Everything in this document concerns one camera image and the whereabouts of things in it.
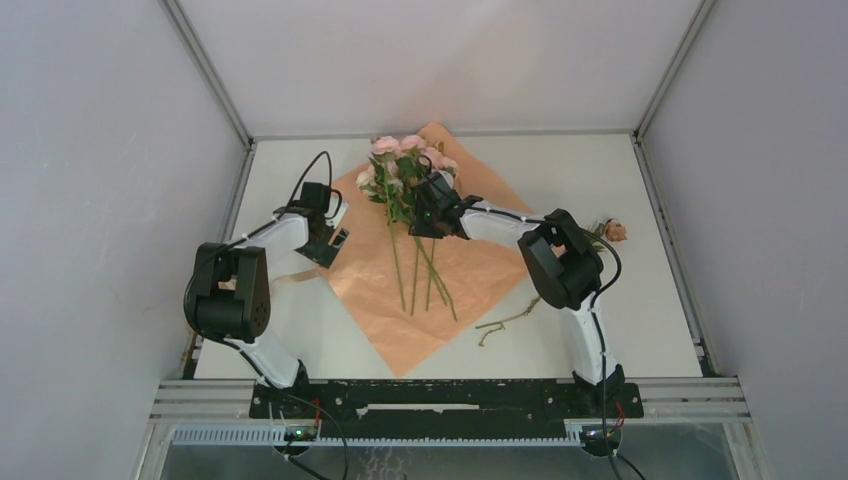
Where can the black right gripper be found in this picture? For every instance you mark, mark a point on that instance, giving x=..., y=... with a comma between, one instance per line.
x=419, y=224

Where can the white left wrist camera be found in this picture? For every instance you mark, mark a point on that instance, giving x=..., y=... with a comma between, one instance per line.
x=336, y=212

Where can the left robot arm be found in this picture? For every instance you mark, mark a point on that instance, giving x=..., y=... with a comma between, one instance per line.
x=228, y=297

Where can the white slotted cable duct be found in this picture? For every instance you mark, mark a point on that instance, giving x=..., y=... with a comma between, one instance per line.
x=258, y=435

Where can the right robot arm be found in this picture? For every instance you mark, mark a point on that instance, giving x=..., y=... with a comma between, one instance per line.
x=597, y=375

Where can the pink fake rose stem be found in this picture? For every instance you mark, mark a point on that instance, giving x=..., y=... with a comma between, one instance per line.
x=414, y=164

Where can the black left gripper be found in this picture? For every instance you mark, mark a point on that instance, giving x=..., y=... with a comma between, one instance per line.
x=324, y=254

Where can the pink fake rose bunch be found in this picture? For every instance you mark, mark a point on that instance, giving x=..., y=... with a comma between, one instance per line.
x=570, y=265

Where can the brown wrapping paper sheet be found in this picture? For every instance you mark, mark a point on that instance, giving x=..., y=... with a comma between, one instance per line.
x=410, y=295

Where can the black mounting base rail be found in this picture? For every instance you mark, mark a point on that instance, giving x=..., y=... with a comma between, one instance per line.
x=415, y=408

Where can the pink fake rose sprig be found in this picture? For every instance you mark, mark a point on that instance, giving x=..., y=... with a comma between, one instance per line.
x=380, y=183

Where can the tan ribbon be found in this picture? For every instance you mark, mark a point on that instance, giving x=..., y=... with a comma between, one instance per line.
x=299, y=277

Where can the aluminium frame rail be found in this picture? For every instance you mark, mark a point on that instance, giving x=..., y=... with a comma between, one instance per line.
x=644, y=400

